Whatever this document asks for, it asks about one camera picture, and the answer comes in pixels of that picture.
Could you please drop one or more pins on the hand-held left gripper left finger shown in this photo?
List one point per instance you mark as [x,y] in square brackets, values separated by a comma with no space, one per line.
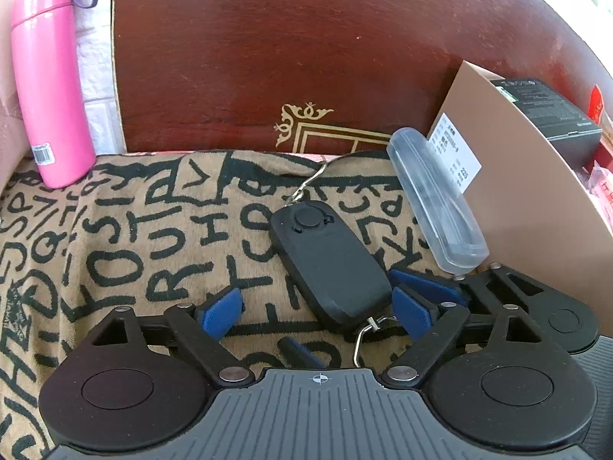
[220,314]

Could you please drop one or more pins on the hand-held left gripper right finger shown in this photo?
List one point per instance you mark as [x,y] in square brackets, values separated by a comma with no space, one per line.
[414,314]

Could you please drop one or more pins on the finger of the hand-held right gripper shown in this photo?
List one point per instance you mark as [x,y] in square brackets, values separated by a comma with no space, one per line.
[299,352]
[431,285]

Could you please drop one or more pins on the black scale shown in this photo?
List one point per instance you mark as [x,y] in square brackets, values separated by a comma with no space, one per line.
[325,268]

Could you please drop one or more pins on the pink-brown cardboard storage box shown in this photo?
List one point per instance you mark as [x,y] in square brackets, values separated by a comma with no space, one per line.
[517,177]

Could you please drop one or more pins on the clear plastic case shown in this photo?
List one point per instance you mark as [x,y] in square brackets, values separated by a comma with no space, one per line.
[431,191]

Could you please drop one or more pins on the brown letter-print cloth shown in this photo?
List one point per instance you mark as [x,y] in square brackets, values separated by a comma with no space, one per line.
[143,249]

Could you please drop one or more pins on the white packet red print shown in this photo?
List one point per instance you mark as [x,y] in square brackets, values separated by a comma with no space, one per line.
[598,191]

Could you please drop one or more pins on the black product box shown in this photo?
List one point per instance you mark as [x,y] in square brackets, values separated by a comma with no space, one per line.
[550,105]

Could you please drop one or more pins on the dark brown wooden board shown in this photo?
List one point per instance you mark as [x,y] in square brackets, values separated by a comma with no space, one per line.
[287,48]

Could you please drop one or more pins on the pink thermos bottle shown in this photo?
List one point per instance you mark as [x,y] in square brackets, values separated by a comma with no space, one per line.
[48,81]

